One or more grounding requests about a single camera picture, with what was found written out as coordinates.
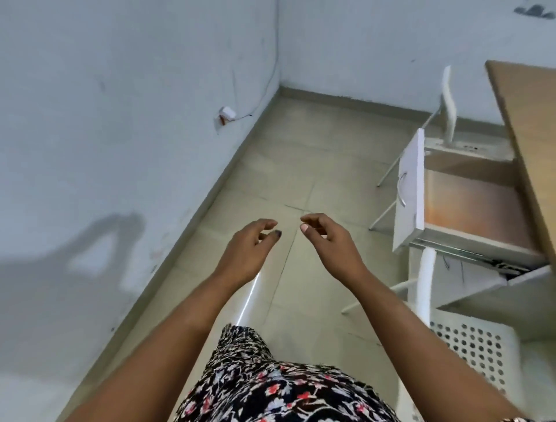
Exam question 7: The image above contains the black floral garment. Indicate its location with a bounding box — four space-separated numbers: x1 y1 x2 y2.
173 323 536 422

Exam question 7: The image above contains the wooden table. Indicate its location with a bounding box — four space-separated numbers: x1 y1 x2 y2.
484 60 556 264

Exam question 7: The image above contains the person's right hand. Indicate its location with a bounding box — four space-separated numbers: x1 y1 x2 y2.
299 212 371 286

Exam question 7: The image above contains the person's left forearm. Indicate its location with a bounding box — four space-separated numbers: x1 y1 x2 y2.
64 271 246 422

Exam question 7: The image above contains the white wall junction box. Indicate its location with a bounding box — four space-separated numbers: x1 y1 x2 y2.
214 105 238 132

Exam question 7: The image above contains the person's left hand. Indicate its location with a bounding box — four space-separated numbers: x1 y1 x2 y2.
214 218 284 286

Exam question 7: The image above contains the black wall cable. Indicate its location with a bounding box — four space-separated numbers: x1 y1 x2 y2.
233 43 281 121

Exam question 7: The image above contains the white perforated plastic chair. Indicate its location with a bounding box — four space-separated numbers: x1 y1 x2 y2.
340 246 524 422
368 65 517 232

